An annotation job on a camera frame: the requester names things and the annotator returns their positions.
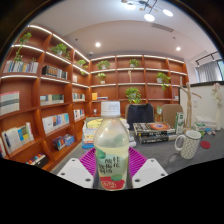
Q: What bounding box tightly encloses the thick black book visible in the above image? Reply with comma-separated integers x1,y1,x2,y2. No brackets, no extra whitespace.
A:
138,133,178,145

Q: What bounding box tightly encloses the tan chair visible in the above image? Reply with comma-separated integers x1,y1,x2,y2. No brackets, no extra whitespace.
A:
162,103,184,129

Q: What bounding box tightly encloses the book with orange disc cover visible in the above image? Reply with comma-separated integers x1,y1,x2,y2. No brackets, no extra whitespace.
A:
133,122,176,137

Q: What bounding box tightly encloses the chair with dark jacket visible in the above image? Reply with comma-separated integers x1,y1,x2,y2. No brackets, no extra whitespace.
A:
125,103,155,131

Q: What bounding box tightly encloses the flat round red coaster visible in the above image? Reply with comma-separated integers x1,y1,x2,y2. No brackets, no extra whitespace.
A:
199,140,212,150

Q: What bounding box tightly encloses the white mug with triangle pattern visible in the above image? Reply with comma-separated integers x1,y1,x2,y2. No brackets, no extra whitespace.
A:
174,129,202,160

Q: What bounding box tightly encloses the ceiling air vent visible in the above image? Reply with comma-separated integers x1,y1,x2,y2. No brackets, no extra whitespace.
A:
151,22,174,33

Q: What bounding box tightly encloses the clear bottle with yellow drink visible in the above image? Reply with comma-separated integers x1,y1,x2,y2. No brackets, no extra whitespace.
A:
93,100,130,191

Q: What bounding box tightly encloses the dark-framed window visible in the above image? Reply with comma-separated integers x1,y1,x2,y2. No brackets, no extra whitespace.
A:
217,59,224,81

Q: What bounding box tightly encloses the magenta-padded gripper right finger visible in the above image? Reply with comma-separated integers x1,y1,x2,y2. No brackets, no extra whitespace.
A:
128,146,169,190

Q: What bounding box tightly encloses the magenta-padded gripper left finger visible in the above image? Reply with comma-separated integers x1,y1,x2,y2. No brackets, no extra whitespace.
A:
56,147,98,190

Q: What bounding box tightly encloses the wooden shelf unit with books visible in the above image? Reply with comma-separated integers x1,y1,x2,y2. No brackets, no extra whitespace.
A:
0,23,190,173

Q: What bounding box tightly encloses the grey curtain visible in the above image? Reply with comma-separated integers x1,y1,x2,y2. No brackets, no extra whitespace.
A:
196,60,223,83

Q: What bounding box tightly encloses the tall green and white carton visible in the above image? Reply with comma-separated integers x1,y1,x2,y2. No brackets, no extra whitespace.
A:
174,111,185,135

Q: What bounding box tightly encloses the black ceiling track rail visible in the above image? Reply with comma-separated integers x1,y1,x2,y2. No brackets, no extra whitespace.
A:
194,50,221,67

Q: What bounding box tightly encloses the branched ceiling lamp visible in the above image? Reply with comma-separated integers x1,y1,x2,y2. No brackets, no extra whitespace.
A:
120,0,174,23

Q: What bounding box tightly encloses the wooden artist mannequin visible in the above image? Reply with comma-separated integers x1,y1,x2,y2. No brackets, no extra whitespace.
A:
179,76,203,131

